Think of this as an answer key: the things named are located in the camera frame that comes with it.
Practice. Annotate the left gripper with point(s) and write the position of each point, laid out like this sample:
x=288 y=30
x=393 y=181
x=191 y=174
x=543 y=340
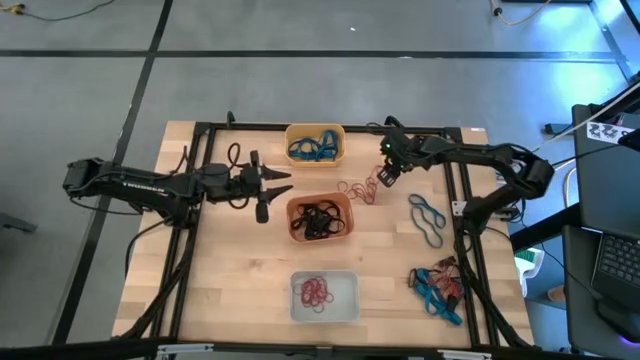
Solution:
x=252 y=185

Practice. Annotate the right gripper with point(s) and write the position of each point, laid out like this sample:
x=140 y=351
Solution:
x=400 y=150

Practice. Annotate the red rubber band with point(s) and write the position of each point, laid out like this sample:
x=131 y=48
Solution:
x=302 y=295
x=447 y=282
x=317 y=290
x=360 y=192
x=320 y=305

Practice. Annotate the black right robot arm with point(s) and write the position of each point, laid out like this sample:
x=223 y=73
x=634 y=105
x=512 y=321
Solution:
x=500 y=152

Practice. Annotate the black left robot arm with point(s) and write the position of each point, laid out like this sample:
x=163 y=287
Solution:
x=140 y=189

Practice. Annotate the yellow plastic basket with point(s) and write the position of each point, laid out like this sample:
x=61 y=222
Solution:
x=315 y=164

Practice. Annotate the orange plastic basket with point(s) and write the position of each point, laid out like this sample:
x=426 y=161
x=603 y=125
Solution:
x=345 y=200

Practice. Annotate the white plastic basket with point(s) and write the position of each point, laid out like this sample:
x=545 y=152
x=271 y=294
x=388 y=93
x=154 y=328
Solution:
x=345 y=305

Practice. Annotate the black desk foot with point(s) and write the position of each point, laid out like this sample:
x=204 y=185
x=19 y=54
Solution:
x=555 y=129

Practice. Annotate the silver metal plate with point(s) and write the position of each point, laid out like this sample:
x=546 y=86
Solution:
x=185 y=348
x=462 y=355

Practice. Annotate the dark grey side desk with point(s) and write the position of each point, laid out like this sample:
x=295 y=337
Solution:
x=610 y=190

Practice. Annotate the white marker paper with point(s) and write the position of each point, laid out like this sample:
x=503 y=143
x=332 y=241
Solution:
x=607 y=132

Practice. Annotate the black laptop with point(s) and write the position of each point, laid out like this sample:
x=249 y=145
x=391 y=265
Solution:
x=620 y=260

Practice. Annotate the black crossbeam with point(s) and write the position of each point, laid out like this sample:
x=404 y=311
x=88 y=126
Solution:
x=75 y=350

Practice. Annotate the grey stand foot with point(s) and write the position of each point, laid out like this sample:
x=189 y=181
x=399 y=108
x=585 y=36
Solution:
x=17 y=222

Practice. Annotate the yellow plug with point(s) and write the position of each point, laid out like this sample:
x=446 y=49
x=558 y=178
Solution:
x=17 y=8

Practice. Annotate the black aluminium table frame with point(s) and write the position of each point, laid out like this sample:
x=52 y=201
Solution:
x=240 y=128

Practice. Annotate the silver mounting bracket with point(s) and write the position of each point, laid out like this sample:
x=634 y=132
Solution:
x=459 y=208

